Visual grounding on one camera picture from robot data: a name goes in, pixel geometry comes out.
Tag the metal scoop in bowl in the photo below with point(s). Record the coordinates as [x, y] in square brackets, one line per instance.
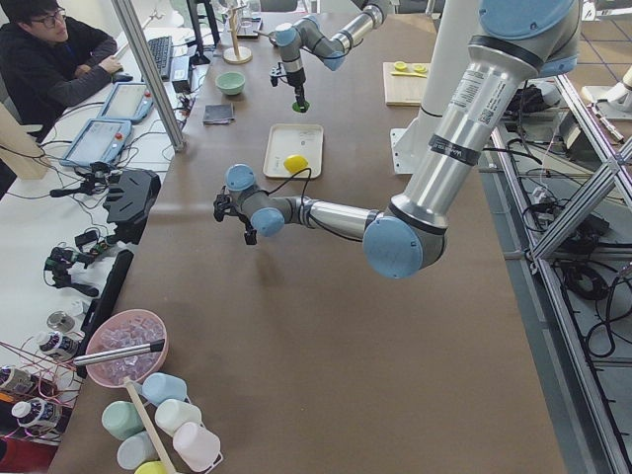
[147, 348]

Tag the black plastic bracket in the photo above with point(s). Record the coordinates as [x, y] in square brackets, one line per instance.
[130, 197]

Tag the light blue cup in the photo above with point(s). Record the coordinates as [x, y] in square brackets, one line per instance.
[159, 387]

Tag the cream white cup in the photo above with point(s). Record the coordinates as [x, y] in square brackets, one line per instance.
[171, 414]

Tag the wooden mug tree stand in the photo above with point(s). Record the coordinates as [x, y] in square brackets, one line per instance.
[234, 53]

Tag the pale blue cup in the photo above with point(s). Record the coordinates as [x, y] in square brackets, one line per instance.
[136, 450]

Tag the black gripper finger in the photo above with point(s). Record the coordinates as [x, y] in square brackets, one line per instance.
[299, 94]
[250, 236]

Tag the mint green bowl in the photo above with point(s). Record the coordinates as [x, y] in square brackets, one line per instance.
[230, 83]

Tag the blue teach pendant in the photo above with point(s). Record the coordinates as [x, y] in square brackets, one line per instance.
[128, 100]
[100, 140]

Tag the pink cup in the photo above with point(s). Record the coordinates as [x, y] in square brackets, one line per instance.
[197, 446]

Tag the mint green cup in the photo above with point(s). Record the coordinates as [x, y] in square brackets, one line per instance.
[121, 420]

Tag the pink ribbed bowl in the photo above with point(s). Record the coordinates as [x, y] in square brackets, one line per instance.
[139, 337]

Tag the green lime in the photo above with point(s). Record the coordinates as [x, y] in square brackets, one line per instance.
[300, 107]

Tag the black keyboard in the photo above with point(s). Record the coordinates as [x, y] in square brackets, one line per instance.
[161, 51]

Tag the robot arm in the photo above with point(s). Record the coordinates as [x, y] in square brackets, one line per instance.
[306, 35]
[486, 49]

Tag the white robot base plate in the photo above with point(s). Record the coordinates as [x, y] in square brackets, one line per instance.
[402, 141]

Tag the wooden cutting board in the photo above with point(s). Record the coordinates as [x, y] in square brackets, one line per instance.
[403, 88]

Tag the person in black jacket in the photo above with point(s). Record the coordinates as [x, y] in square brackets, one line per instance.
[51, 62]

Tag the yellow cup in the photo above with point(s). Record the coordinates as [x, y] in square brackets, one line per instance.
[151, 467]

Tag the yellow lemon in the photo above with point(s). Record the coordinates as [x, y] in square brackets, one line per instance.
[295, 163]

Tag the grey folded cloth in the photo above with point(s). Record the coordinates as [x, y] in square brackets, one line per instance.
[218, 114]

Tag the white rabbit tray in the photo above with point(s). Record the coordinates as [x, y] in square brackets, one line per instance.
[287, 140]

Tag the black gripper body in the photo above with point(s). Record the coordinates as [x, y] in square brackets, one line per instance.
[297, 80]
[243, 220]

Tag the aluminium frame post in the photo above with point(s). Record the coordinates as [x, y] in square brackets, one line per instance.
[144, 59]

